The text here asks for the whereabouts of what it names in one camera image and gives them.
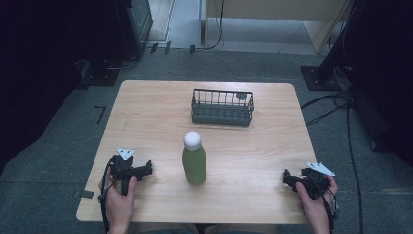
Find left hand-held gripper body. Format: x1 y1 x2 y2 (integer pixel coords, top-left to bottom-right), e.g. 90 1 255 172
109 147 144 197

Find dark curtain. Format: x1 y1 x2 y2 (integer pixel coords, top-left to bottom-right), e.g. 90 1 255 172
0 0 131 176
349 0 413 167

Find black stand base plate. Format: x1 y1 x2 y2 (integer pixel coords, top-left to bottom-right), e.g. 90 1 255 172
299 65 344 92
75 58 121 91

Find black hanging cable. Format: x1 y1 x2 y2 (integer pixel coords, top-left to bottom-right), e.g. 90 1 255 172
205 0 226 51

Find green bottle with white cap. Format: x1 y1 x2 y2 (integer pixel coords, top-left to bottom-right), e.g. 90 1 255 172
181 131 208 186

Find black equipment cabinet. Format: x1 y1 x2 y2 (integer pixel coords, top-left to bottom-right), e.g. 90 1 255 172
111 0 154 60

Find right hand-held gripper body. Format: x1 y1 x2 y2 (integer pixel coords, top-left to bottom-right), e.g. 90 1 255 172
293 161 336 201

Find dark wire basket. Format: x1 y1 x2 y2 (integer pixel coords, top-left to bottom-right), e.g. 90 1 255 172
190 88 255 128

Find person's right hand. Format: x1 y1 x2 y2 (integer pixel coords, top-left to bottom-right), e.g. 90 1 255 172
294 175 340 229

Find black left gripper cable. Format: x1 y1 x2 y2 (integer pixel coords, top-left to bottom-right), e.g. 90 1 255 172
97 160 117 234

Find black slanted stand post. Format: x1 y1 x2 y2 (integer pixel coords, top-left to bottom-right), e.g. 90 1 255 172
316 0 366 84

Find person's legs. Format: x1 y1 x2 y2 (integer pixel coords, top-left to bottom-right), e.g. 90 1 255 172
128 222 281 234

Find black floor cable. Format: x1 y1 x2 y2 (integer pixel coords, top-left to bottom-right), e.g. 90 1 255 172
344 94 364 234
300 91 354 127

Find light wooden partition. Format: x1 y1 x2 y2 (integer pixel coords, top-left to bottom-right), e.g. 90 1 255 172
204 0 354 55

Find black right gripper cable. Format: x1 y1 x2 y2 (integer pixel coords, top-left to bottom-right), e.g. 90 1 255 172
307 175 339 234

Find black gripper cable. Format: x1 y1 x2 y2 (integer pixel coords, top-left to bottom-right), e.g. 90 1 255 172
307 175 339 234
97 160 117 234

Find person's left hand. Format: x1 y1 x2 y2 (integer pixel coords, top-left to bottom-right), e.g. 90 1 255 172
104 168 138 230

